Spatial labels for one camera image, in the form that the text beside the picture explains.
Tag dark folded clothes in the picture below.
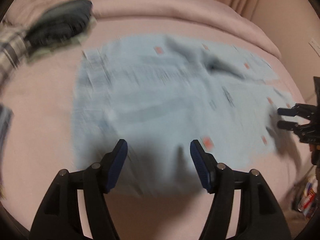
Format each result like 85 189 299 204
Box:
24 0 93 55

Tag pink rolled duvet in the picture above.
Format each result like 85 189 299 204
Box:
5 0 281 58

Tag plaid fabric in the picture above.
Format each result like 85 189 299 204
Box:
0 26 28 89

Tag white power strip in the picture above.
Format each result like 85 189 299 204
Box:
309 38 320 56

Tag light blue denim pants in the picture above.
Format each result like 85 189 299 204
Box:
71 35 293 196

